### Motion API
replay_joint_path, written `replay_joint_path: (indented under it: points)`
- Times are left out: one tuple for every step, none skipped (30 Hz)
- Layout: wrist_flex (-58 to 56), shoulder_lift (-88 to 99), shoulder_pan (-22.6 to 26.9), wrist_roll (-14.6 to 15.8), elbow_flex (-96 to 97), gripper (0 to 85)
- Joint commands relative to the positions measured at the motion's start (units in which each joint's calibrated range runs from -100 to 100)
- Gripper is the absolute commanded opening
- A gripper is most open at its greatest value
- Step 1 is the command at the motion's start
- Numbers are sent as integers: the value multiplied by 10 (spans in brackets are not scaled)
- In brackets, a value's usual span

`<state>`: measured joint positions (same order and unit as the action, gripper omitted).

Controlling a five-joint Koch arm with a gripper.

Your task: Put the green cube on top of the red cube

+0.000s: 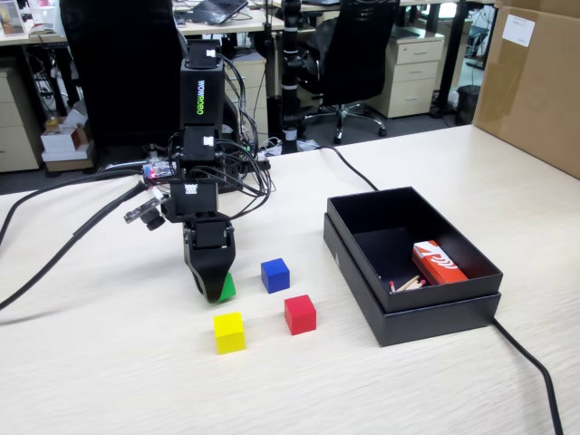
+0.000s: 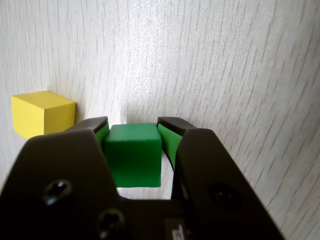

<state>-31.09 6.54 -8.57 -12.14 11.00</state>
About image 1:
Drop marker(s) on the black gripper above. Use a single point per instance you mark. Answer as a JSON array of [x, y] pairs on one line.
[[195, 204]]

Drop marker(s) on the green cube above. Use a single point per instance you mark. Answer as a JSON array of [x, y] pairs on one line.
[[228, 290]]

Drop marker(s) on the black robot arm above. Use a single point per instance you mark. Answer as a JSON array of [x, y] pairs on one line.
[[201, 99]]

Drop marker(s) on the blue cube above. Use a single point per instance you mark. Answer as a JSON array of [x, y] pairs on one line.
[[275, 276]]

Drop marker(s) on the yellow cube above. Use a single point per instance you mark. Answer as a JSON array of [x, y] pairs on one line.
[[229, 335]]

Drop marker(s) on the red cube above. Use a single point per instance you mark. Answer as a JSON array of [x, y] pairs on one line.
[[300, 317]]

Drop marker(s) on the robot controller circuit board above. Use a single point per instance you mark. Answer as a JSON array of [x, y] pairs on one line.
[[156, 172]]

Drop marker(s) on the white carton boxes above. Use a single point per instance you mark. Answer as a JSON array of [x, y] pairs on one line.
[[63, 140]]

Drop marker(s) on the wooden match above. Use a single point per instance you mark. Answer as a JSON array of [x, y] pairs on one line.
[[391, 285], [408, 283], [414, 285]]

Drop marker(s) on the beige drawer cabinet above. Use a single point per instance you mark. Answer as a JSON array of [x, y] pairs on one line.
[[18, 127], [412, 68], [259, 81]]

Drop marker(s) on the black box tray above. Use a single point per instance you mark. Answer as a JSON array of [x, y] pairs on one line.
[[408, 213]]

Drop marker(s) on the black high-back office chair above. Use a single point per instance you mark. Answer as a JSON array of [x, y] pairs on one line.
[[127, 68]]

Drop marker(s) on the black stand pole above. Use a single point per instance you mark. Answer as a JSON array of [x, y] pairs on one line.
[[290, 68]]

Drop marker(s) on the black open box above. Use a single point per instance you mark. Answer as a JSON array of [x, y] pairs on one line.
[[430, 324]]

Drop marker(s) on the red white small carton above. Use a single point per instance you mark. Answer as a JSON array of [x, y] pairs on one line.
[[441, 267]]

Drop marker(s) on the beige office desk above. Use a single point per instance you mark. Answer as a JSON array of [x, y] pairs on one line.
[[244, 27]]

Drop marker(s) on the black laptop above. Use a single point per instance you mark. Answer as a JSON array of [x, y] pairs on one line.
[[217, 9]]

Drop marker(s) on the black mesh office chair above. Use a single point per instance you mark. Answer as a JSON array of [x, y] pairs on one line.
[[358, 54]]

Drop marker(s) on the black trash bin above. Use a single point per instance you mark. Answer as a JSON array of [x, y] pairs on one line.
[[467, 104]]

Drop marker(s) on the large cardboard box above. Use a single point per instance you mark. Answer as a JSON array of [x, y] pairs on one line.
[[534, 90]]

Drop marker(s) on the picture frame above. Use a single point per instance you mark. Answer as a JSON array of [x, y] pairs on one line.
[[12, 18]]

